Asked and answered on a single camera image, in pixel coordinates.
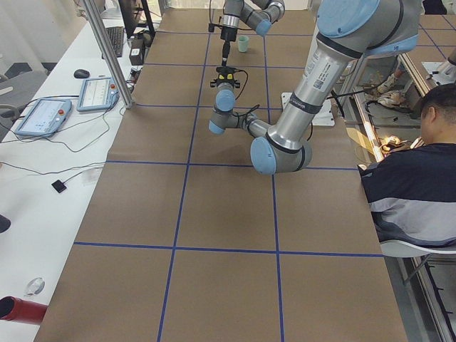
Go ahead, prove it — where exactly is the white chair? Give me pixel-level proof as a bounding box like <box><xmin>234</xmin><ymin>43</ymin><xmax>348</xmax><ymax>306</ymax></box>
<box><xmin>379</xmin><ymin>239</ymin><xmax>456</xmax><ymax>286</ymax></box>

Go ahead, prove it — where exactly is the black keyboard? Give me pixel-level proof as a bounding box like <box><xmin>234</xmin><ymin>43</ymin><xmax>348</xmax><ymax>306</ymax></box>
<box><xmin>105</xmin><ymin>26</ymin><xmax>124</xmax><ymax>58</ymax></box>

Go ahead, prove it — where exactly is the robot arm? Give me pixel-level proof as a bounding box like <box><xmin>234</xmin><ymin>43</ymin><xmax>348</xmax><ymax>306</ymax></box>
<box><xmin>209</xmin><ymin>1</ymin><xmax>421</xmax><ymax>175</ymax></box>
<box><xmin>220</xmin><ymin>0</ymin><xmax>285</xmax><ymax>66</ymax></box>

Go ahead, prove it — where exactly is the green plastic cup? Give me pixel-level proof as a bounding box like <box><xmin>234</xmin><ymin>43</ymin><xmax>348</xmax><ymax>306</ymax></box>
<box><xmin>237</xmin><ymin>36</ymin><xmax>249</xmax><ymax>53</ymax></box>

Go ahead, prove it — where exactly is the aluminium frame post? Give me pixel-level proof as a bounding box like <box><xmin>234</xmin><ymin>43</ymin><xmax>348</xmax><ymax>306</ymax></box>
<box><xmin>82</xmin><ymin>0</ymin><xmax>134</xmax><ymax>109</ymax></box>

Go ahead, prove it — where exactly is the teach pendant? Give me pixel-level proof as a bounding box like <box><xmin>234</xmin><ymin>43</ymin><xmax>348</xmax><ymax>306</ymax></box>
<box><xmin>14</xmin><ymin>98</ymin><xmax>72</xmax><ymax>138</ymax></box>
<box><xmin>76</xmin><ymin>77</ymin><xmax>119</xmax><ymax>112</ymax></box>

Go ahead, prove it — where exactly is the red cylinder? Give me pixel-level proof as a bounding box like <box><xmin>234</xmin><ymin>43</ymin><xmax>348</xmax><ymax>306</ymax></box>
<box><xmin>1</xmin><ymin>296</ymin><xmax>48</xmax><ymax>325</ymax></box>

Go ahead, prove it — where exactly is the seated person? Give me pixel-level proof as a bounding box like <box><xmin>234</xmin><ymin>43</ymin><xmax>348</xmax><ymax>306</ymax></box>
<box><xmin>360</xmin><ymin>83</ymin><xmax>455</xmax><ymax>247</ymax></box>

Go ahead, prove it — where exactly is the black computer mouse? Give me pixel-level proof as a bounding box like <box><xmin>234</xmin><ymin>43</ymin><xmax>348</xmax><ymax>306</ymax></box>
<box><xmin>73</xmin><ymin>69</ymin><xmax>90</xmax><ymax>79</ymax></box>

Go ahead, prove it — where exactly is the teach pendant near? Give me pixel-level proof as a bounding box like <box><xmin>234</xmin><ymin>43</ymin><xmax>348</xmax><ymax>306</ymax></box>
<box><xmin>14</xmin><ymin>98</ymin><xmax>72</xmax><ymax>138</ymax></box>

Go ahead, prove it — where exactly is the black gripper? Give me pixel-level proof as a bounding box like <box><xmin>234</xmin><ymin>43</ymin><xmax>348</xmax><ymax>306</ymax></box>
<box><xmin>210</xmin><ymin>66</ymin><xmax>240</xmax><ymax>88</ymax></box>
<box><xmin>220</xmin><ymin>26</ymin><xmax>237</xmax><ymax>66</ymax></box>

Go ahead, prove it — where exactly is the teach pendant far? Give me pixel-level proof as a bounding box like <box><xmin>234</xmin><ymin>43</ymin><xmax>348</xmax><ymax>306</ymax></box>
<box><xmin>76</xmin><ymin>77</ymin><xmax>119</xmax><ymax>112</ymax></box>

